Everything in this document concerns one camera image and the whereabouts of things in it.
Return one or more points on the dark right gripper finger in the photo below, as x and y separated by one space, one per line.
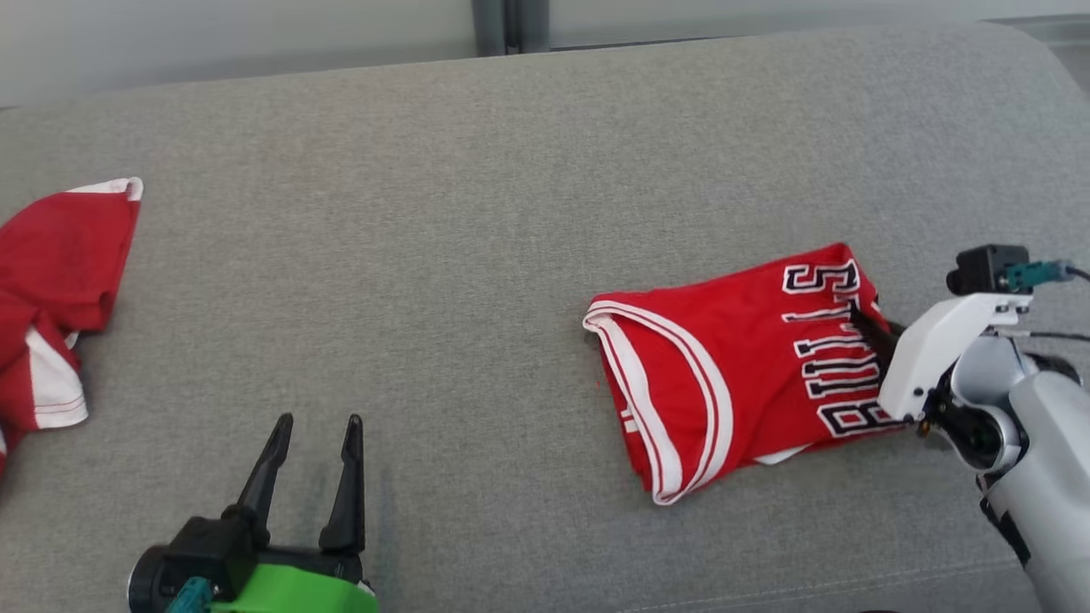
884 345

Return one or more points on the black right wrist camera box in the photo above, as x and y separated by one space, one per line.
983 268

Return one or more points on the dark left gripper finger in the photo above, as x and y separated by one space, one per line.
349 511
266 481

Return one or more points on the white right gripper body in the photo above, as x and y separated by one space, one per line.
937 349

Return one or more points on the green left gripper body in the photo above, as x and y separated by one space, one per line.
298 592

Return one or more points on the red shorts white side stripe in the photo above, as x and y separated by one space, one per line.
60 264

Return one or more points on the red Bulls basketball jersey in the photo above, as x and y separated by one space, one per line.
732 375

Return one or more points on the grey vertical partition frame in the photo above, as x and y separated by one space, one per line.
513 25

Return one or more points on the grey fabric sofa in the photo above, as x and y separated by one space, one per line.
426 255

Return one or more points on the grey rounded cylinder post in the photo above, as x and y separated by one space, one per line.
535 24
490 25

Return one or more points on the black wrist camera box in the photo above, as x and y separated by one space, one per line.
983 268
209 545

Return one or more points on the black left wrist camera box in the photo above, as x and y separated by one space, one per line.
209 545

